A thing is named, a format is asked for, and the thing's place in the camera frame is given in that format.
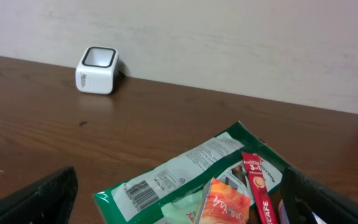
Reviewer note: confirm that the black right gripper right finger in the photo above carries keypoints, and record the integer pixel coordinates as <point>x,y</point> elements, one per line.
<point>305,199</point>

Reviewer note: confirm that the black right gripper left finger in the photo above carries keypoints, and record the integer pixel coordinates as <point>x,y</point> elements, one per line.
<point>48,200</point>

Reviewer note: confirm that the red white tube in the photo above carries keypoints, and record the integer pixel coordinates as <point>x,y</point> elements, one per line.
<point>258,186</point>

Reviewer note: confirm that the green 3M product package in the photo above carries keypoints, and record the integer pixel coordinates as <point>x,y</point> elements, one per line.
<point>140,199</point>

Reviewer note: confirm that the small orange carton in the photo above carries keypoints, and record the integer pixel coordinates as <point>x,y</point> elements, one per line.
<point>221,204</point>

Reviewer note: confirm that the white blue round container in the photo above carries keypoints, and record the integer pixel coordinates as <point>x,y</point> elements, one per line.
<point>282,213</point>

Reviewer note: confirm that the light green small pouch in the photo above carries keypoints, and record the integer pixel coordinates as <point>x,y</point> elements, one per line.
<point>182,211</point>

